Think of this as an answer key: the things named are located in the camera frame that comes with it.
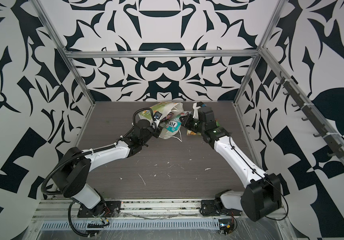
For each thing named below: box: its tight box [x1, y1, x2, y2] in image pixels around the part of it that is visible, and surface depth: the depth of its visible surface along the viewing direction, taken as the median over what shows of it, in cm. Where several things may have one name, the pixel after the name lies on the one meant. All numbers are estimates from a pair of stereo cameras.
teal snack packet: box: [164, 111, 192, 133], surface depth 80 cm
